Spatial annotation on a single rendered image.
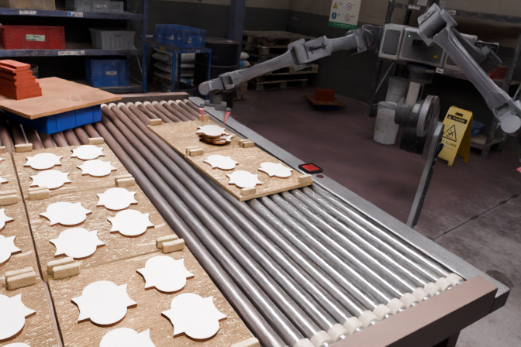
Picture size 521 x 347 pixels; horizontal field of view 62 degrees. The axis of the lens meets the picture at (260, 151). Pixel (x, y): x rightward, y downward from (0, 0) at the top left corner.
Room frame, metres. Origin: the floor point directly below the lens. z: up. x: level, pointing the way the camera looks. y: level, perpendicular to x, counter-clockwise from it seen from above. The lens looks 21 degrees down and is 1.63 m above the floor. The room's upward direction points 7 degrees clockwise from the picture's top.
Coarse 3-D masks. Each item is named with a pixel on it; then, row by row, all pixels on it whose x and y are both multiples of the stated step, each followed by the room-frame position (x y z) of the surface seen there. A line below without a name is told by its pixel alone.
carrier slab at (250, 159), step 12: (192, 156) 1.66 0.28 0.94; (204, 156) 1.68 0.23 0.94; (240, 156) 1.72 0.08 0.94; (252, 156) 1.74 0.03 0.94; (264, 156) 1.75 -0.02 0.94; (204, 168) 1.56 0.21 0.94; (240, 168) 1.60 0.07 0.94; (252, 168) 1.61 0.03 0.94; (288, 168) 1.66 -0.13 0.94; (216, 180) 1.47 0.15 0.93; (228, 180) 1.47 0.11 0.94; (264, 180) 1.51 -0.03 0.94; (276, 180) 1.52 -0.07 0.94; (288, 180) 1.53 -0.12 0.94; (312, 180) 1.56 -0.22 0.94; (228, 192) 1.40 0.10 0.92; (264, 192) 1.41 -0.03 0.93; (276, 192) 1.44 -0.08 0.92
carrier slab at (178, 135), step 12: (204, 120) 2.17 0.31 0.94; (156, 132) 1.90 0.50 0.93; (168, 132) 1.92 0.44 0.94; (180, 132) 1.94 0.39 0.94; (192, 132) 1.96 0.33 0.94; (228, 132) 2.02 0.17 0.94; (168, 144) 1.79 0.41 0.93; (180, 144) 1.79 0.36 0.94; (192, 144) 1.80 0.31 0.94; (204, 144) 1.82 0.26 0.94; (216, 144) 1.84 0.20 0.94; (228, 144) 1.86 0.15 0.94
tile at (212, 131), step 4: (200, 128) 1.88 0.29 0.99; (204, 128) 1.88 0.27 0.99; (208, 128) 1.89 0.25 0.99; (212, 128) 1.90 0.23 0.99; (216, 128) 1.90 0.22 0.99; (220, 128) 1.91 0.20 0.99; (224, 128) 1.92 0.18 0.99; (200, 132) 1.83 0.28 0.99; (204, 132) 1.82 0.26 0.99; (208, 132) 1.83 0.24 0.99; (212, 132) 1.83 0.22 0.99; (216, 132) 1.84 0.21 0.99; (220, 132) 1.84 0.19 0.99; (224, 132) 1.85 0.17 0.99; (208, 136) 1.80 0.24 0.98; (212, 136) 1.80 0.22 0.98; (216, 136) 1.81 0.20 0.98
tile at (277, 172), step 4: (260, 164) 1.64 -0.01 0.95; (264, 164) 1.64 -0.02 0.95; (268, 164) 1.65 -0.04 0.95; (272, 164) 1.65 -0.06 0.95; (276, 164) 1.66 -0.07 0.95; (280, 164) 1.66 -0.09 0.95; (260, 168) 1.60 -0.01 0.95; (264, 168) 1.60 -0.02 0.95; (268, 168) 1.61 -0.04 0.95; (272, 168) 1.61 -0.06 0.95; (276, 168) 1.61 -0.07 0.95; (280, 168) 1.62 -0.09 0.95; (284, 168) 1.62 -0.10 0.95; (264, 172) 1.58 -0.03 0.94; (268, 172) 1.57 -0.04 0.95; (272, 172) 1.57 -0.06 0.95; (276, 172) 1.58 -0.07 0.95; (280, 172) 1.58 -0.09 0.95; (284, 172) 1.58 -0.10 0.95; (288, 172) 1.59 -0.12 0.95; (268, 176) 1.55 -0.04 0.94; (272, 176) 1.55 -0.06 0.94; (276, 176) 1.55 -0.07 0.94; (280, 176) 1.54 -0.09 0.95; (284, 176) 1.55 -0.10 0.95; (288, 176) 1.56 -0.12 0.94
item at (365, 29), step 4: (364, 28) 2.12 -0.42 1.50; (368, 28) 2.11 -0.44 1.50; (372, 28) 2.10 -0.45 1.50; (376, 28) 2.10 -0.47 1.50; (364, 32) 2.05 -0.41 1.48; (368, 32) 2.07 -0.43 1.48; (372, 32) 2.08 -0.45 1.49; (376, 32) 2.09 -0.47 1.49; (368, 36) 2.04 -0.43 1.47; (372, 36) 2.06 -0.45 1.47; (376, 36) 2.07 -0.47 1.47; (372, 40) 2.05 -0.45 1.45; (376, 40) 2.08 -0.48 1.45; (372, 44) 2.06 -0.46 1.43; (376, 44) 2.09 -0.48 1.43; (368, 48) 2.08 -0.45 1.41; (372, 48) 2.09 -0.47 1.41; (368, 52) 2.10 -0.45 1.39; (372, 52) 2.09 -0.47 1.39
